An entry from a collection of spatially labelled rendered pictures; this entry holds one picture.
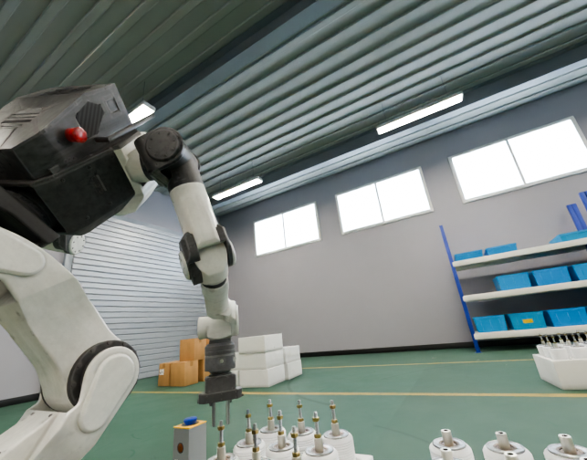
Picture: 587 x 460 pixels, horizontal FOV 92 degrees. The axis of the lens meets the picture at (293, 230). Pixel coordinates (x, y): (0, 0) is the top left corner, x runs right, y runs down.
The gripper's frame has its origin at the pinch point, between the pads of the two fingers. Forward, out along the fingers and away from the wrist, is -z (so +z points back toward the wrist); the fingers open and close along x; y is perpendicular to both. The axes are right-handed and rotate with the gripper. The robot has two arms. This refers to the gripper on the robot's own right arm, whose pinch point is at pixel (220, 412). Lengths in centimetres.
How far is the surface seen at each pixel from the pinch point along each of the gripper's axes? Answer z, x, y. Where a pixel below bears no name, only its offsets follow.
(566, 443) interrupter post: -9, -68, 44
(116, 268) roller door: 165, 144, -510
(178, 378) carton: -25, 23, -371
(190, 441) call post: -8.2, 7.9, -11.3
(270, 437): -11.9, -16.4, -10.9
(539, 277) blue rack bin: 55, -442, -160
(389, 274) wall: 107, -360, -366
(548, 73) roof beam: 333, -471, -65
